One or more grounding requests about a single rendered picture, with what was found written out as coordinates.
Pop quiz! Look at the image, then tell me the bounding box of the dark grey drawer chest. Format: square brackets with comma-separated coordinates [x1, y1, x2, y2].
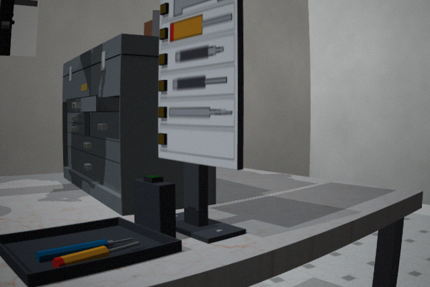
[62, 34, 184, 216]

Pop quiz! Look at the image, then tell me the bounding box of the blue-handled tool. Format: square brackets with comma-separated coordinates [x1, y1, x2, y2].
[36, 238, 132, 262]

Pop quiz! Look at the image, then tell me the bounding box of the orange-handled screwdriver with red end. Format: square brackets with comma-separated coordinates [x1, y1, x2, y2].
[52, 241, 140, 268]

